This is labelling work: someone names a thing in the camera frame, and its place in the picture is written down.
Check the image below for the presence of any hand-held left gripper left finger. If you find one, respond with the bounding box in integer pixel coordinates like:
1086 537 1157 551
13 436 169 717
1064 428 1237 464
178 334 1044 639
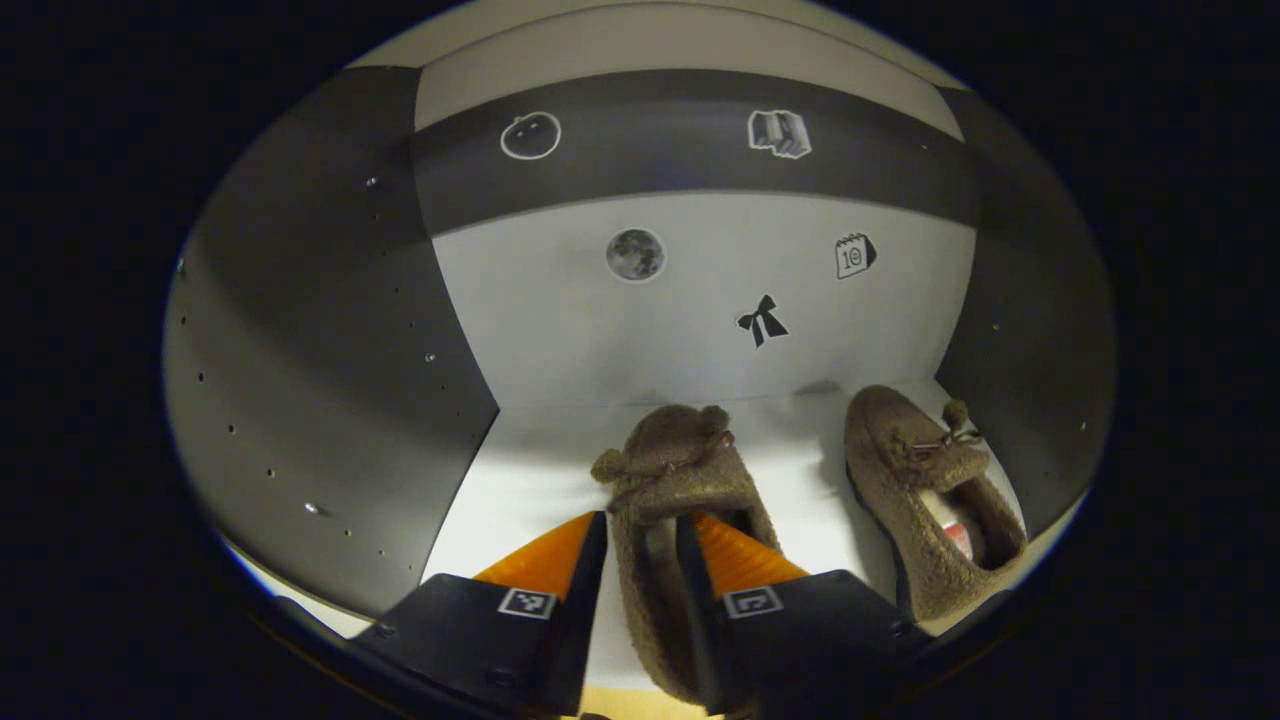
345 510 611 719

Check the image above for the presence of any white shoe cabinet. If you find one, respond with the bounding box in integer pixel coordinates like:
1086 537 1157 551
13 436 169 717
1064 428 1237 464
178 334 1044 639
162 0 1119 691

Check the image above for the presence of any brown fuzzy shoe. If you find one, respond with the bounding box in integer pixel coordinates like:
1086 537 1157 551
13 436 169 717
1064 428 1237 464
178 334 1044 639
843 384 1030 623
590 403 786 706

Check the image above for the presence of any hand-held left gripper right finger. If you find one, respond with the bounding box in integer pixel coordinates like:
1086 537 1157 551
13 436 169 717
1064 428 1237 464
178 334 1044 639
675 510 941 719

